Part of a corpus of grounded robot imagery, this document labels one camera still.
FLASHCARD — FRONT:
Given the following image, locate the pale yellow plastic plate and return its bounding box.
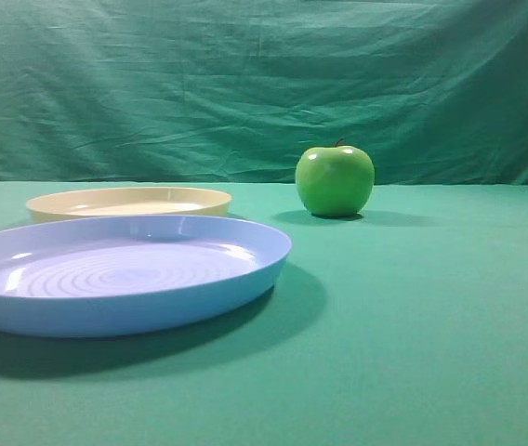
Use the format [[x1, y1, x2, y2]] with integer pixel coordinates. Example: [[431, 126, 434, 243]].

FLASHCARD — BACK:
[[26, 186, 232, 223]]

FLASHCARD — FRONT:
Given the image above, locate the blue plastic plate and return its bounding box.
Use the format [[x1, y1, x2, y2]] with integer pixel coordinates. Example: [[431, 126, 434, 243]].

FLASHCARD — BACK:
[[0, 215, 293, 338]]

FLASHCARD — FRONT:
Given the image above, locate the green apple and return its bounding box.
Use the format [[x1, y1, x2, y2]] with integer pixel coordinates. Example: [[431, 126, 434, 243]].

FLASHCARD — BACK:
[[295, 141, 376, 218]]

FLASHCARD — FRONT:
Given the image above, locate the green backdrop cloth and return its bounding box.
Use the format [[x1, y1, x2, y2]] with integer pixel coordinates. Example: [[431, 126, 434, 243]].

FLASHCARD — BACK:
[[0, 1, 528, 184]]

